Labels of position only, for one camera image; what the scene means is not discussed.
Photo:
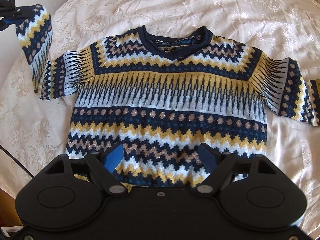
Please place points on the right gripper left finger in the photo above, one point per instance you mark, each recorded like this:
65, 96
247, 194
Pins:
103, 167

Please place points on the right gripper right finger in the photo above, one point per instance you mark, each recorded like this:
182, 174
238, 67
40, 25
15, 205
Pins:
220, 167

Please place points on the cream floral embroidered bedspread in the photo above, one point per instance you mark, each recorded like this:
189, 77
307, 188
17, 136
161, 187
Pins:
35, 130

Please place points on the navy yellow patterned knit sweater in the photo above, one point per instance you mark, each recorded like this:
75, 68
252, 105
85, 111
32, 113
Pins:
161, 97

